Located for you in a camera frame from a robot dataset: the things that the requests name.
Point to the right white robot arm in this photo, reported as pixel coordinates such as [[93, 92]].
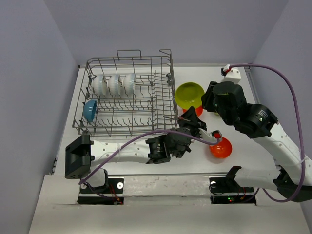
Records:
[[292, 175]]

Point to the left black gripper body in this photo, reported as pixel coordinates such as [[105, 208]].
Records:
[[194, 130]]

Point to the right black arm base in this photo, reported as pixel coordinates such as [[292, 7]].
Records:
[[225, 190]]

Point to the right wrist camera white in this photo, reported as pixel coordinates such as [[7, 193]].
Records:
[[230, 74]]

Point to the grey wire dish rack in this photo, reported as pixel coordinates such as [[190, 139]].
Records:
[[151, 107]]

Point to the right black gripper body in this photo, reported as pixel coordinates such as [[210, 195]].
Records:
[[226, 118]]

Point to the blue bowl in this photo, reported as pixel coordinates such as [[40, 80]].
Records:
[[89, 110]]

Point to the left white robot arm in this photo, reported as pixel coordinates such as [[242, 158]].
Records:
[[84, 157]]

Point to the orange bowl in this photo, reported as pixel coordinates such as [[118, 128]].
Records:
[[222, 150], [198, 110]]

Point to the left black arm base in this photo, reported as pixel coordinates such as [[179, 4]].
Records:
[[110, 194]]

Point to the lime green bowl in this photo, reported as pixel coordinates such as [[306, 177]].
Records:
[[189, 94]]

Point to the orange bowl right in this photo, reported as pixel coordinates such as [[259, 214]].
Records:
[[222, 150]]

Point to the orange bowl left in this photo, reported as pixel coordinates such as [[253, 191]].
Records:
[[198, 110]]

